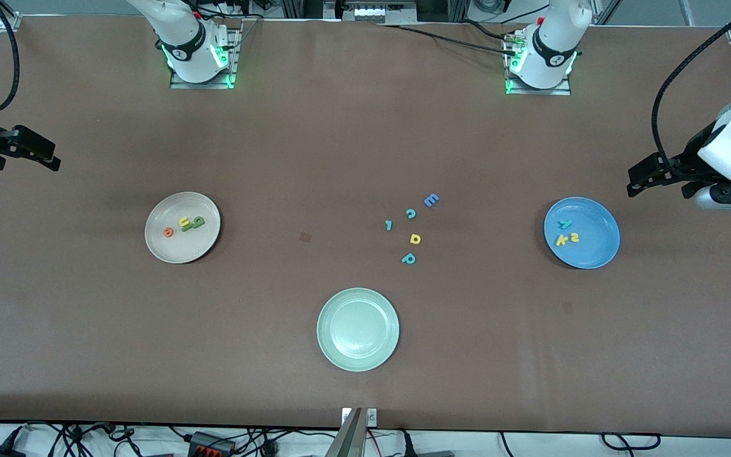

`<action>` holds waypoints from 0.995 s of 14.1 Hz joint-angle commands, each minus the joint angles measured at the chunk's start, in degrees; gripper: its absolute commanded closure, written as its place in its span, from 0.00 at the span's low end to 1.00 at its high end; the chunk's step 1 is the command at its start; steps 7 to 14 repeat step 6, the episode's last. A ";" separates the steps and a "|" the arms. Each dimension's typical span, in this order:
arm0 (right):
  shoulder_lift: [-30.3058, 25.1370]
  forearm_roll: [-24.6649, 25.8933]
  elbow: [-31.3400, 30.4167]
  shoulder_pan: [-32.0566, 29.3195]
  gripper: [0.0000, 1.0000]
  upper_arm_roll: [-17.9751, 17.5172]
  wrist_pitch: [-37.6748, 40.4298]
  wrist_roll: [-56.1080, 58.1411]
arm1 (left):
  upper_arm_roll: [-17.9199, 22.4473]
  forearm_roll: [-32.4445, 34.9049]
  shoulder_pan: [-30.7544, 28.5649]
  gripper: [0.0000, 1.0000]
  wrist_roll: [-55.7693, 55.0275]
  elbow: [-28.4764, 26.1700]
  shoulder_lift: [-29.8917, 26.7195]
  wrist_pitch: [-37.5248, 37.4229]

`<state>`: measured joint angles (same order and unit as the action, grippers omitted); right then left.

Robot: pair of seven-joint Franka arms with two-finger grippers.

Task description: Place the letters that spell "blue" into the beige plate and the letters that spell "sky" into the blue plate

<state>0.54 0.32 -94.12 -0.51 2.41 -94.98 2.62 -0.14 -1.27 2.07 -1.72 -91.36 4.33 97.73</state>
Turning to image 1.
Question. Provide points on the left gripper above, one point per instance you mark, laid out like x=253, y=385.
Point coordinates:
x=690, y=154

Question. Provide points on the teal letter Y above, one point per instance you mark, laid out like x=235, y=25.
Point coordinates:
x=565, y=223

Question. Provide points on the yellow letter K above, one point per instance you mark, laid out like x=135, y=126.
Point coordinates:
x=560, y=240

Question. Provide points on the green letter I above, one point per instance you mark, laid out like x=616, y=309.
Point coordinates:
x=188, y=228

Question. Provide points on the blue plate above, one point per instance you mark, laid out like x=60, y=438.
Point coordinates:
x=594, y=251

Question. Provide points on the beige brown plate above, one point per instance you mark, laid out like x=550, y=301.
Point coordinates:
x=181, y=251

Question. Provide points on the blue letter E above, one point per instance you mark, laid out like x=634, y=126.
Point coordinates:
x=431, y=200

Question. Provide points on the teal letter P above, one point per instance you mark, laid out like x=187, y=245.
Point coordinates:
x=405, y=260

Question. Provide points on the pale green plate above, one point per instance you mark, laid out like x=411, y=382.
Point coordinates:
x=358, y=330

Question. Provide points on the black orange power strip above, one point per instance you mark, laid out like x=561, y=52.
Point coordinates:
x=210, y=444

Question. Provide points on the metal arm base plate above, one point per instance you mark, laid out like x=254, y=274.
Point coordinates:
x=540, y=91
x=204, y=85

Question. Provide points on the aluminium frame structure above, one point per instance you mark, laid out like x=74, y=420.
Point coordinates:
x=372, y=13

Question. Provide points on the white mounting bracket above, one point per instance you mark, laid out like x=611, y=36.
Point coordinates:
x=370, y=416

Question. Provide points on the grey metal post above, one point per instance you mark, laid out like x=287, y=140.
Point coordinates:
x=348, y=438

